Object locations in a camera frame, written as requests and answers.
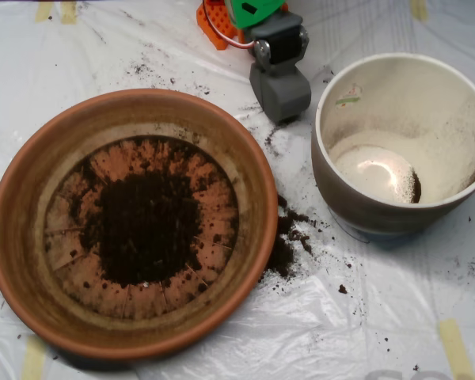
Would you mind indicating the terracotta plant saucer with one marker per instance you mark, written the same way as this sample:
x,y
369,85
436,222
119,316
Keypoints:
x,y
20,237

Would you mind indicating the orange honeycomb robot base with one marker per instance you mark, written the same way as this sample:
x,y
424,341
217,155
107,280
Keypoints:
x,y
217,23

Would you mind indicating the beige masking tape strip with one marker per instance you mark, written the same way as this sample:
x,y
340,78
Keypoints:
x,y
418,10
455,348
68,14
43,12
32,360

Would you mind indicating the dark soil pile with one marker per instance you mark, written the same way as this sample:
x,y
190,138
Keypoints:
x,y
150,229

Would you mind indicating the small dark brown food crumb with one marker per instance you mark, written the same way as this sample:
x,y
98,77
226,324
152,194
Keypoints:
x,y
342,289

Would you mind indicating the clear plastic cover sheet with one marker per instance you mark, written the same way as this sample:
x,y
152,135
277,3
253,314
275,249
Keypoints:
x,y
340,336

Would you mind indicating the spilled soil heap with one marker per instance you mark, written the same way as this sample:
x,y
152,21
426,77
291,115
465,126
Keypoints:
x,y
283,253

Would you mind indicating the white ceramic pot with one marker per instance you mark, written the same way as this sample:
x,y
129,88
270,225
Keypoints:
x,y
419,99

